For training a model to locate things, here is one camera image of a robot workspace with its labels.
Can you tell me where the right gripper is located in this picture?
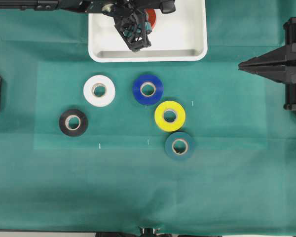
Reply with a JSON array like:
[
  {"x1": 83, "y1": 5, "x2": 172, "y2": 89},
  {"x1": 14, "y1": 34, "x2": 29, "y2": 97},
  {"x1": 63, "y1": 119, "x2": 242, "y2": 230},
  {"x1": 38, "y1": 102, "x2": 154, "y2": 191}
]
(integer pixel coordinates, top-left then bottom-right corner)
[{"x1": 238, "y1": 17, "x2": 296, "y2": 111}]

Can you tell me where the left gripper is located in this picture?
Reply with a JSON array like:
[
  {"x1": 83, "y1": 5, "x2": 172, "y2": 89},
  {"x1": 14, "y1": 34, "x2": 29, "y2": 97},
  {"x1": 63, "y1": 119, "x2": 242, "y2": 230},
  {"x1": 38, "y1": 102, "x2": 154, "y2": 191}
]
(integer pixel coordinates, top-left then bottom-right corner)
[{"x1": 112, "y1": 7, "x2": 152, "y2": 52}]

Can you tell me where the red tape roll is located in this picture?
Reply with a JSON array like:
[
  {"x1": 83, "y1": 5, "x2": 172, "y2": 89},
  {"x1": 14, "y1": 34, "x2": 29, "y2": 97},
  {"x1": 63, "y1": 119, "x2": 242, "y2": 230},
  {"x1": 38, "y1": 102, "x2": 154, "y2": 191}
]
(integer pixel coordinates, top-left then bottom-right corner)
[{"x1": 145, "y1": 8, "x2": 156, "y2": 29}]

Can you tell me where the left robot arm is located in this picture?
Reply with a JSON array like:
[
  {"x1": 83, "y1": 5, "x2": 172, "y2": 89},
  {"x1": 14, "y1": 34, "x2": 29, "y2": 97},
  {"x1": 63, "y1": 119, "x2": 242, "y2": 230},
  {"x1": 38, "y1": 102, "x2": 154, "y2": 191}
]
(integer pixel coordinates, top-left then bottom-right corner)
[{"x1": 0, "y1": 0, "x2": 176, "y2": 52}]

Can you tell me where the white plastic tray case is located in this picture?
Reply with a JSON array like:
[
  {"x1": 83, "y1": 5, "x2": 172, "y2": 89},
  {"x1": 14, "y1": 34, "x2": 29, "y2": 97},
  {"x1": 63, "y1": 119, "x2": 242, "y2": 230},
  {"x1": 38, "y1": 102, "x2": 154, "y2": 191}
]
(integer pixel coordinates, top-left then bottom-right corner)
[{"x1": 88, "y1": 0, "x2": 208, "y2": 63}]

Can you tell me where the blue tape roll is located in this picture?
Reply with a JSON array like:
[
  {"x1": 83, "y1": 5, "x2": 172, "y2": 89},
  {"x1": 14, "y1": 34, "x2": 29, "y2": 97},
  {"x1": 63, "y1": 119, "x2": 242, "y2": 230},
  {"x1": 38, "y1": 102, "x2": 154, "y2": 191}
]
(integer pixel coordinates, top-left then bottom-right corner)
[{"x1": 132, "y1": 74, "x2": 164, "y2": 105}]

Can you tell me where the white tape roll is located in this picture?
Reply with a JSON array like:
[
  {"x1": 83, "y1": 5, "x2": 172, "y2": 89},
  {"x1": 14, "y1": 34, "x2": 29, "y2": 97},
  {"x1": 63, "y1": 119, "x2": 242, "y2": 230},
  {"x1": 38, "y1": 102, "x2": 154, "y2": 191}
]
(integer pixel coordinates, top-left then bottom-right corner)
[{"x1": 83, "y1": 75, "x2": 115, "y2": 107}]

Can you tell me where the yellow tape roll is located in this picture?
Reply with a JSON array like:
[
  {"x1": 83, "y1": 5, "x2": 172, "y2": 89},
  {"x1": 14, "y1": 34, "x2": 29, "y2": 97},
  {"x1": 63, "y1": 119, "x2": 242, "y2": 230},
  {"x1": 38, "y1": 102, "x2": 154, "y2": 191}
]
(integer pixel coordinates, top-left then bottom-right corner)
[{"x1": 154, "y1": 101, "x2": 186, "y2": 132}]

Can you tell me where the black tape roll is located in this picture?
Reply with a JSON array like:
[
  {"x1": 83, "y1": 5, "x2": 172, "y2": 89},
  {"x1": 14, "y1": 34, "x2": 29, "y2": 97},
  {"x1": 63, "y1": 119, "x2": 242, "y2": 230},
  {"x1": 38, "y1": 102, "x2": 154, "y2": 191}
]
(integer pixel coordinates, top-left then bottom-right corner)
[{"x1": 59, "y1": 109, "x2": 88, "y2": 137}]

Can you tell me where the green tape roll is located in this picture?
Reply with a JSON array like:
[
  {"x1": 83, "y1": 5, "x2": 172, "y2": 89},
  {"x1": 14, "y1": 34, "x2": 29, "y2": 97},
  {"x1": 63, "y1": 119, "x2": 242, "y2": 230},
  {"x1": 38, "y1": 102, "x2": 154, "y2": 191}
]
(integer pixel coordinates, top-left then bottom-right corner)
[{"x1": 165, "y1": 132, "x2": 195, "y2": 161}]

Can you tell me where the green table cloth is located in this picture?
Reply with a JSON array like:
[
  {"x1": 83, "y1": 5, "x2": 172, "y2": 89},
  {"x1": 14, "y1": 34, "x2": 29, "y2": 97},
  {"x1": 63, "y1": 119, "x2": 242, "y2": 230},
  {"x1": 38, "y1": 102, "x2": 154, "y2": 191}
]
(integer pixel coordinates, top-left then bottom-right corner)
[{"x1": 0, "y1": 0, "x2": 296, "y2": 236}]

